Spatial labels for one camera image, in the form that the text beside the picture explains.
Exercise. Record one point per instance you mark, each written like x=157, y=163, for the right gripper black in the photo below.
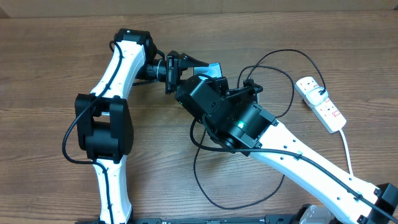
x=222, y=86

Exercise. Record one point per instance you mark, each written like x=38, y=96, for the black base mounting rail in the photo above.
x=267, y=219

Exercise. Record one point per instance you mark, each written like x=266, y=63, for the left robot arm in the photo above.
x=103, y=120

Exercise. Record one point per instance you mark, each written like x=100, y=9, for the white power strip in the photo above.
x=328, y=114

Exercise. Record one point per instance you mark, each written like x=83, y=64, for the Galaxy S24+ smartphone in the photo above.
x=212, y=70

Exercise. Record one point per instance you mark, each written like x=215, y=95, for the white charger plug adapter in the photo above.
x=316, y=96

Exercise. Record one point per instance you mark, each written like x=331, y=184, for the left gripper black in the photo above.
x=174, y=68

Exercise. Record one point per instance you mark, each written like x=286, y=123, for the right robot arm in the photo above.
x=237, y=123

